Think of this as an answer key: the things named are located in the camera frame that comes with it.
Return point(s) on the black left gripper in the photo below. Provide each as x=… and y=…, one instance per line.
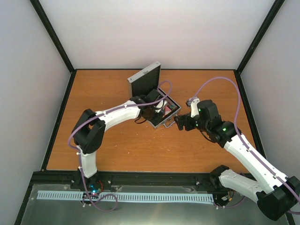
x=146, y=118

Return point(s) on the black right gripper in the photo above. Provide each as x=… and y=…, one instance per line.
x=181, y=123

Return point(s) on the red playing card deck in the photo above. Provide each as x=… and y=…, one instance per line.
x=168, y=110

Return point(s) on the silver aluminium poker case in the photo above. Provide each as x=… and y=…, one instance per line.
x=144, y=87

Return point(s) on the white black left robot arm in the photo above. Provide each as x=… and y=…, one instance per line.
x=88, y=133

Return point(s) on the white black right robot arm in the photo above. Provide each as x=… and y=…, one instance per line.
x=274, y=192

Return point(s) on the right chip row in case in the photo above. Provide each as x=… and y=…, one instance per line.
x=172, y=105

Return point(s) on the green led circuit board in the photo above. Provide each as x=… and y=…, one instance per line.
x=95, y=188

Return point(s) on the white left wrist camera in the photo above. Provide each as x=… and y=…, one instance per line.
x=160, y=106

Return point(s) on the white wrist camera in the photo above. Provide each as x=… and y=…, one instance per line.
x=192, y=103
x=160, y=106

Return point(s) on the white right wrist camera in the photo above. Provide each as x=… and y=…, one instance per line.
x=192, y=103

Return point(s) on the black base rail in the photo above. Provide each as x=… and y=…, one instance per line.
x=111, y=180

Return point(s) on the light blue cable duct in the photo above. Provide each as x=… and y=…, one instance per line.
x=127, y=197

